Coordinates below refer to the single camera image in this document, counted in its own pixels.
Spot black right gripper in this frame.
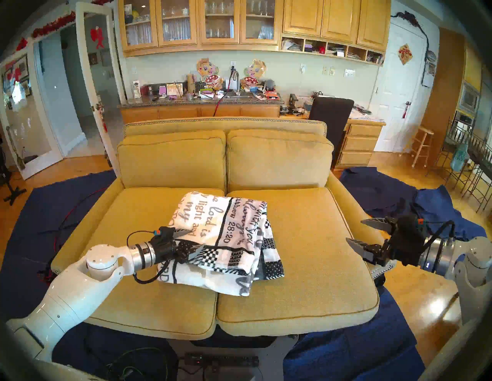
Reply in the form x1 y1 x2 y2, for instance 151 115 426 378
346 215 429 266

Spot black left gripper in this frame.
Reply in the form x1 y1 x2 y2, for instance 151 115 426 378
150 227 206 265

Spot white black scripture blanket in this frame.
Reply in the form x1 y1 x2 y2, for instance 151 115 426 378
157 191 285 297

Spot crumpled dark blue blanket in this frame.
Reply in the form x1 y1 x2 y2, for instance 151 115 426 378
340 166 487 242

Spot yellow sofa seat cushion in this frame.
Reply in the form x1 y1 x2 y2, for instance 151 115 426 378
61 187 225 340
216 187 379 337

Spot yellow sofa back cushion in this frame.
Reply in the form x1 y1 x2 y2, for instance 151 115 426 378
117 130 227 189
226 129 334 192

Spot wooden desk with drawers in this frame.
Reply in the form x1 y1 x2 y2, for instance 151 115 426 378
280 108 386 171

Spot teal bag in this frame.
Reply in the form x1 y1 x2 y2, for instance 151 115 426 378
450 143 469 172

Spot wooden stool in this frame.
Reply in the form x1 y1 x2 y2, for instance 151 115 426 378
400 126 435 168

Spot yellow two-seat sofa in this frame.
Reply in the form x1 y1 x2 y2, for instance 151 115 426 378
50 116 396 340

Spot black power strip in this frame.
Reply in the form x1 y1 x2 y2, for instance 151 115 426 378
184 353 260 368

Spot black office chair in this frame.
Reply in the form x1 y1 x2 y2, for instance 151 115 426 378
309 97 355 169

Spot granite kitchen counter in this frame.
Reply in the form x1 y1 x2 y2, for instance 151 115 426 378
116 92 285 124

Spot black metal chair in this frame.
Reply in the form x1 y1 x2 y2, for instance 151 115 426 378
461 136 492 214

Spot white panelled door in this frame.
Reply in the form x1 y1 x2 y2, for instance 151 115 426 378
370 17 426 153

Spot tall wooden cabinet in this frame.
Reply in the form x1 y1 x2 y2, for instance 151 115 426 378
421 29 483 167

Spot built-in steel oven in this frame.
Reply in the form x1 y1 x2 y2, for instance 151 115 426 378
457 83 481 116

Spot black standing fan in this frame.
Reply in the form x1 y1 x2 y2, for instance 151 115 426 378
0 146 27 206

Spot white glass panel door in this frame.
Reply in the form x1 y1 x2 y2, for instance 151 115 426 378
76 2 125 178
0 36 64 180

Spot dark garland over door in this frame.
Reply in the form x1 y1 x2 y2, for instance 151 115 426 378
391 11 429 50

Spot red tinsel garland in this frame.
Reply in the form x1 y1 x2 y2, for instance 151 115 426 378
31 11 76 39

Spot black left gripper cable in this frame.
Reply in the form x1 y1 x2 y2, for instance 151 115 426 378
126 230 171 285

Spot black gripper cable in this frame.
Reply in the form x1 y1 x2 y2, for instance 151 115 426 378
419 220 456 273
126 230 171 285

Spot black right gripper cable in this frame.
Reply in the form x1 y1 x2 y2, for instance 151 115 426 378
419 220 456 273

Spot green cable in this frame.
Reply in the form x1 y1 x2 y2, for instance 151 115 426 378
110 347 170 381

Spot red floor cable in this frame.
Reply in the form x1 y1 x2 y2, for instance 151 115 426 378
54 187 110 254

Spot black metal wire rack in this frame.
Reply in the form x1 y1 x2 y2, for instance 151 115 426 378
426 117 471 181

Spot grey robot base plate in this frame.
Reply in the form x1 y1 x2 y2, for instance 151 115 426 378
167 334 299 381

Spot red counter cable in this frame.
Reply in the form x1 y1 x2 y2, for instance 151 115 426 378
213 69 236 117

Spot wall calendar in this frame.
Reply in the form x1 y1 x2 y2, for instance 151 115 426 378
422 50 437 88

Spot cartoon child wall decoration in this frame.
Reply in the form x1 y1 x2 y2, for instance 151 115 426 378
196 58 223 89
240 60 267 89

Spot wooden wall cabinets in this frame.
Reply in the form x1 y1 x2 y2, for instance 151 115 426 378
118 0 392 57

